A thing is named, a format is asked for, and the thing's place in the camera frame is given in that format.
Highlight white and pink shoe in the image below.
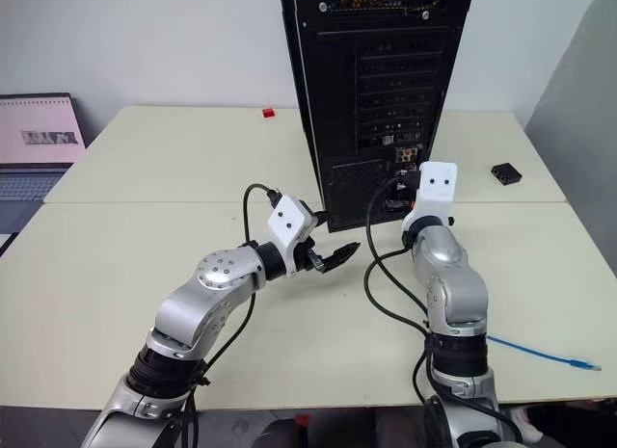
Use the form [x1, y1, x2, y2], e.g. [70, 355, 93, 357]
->
[511, 403, 547, 444]

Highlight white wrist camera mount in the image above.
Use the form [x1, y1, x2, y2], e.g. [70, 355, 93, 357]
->
[401, 161, 459, 250]
[267, 195, 317, 278]

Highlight small black adapter box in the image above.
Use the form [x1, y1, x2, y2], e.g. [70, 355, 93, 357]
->
[491, 162, 523, 187]

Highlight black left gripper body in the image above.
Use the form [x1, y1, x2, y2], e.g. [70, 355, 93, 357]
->
[291, 210, 331, 275]

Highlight blue ethernet cable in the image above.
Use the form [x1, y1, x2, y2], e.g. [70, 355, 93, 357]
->
[486, 335, 604, 372]

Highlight black computer tower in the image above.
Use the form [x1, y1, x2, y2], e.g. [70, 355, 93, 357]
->
[278, 0, 476, 234]

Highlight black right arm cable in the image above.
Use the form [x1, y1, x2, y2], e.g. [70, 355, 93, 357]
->
[362, 170, 527, 448]

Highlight grey laptop with pink screen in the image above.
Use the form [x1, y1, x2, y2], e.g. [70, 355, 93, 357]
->
[0, 92, 89, 257]

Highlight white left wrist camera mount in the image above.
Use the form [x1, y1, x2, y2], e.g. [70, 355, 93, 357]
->
[267, 195, 317, 278]

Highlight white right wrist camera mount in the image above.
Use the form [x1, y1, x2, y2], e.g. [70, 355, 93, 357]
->
[401, 161, 459, 250]

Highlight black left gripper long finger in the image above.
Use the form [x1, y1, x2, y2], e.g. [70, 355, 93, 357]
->
[319, 241, 362, 276]

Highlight grey partition panel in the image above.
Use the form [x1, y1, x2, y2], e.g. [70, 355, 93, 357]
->
[523, 0, 617, 295]

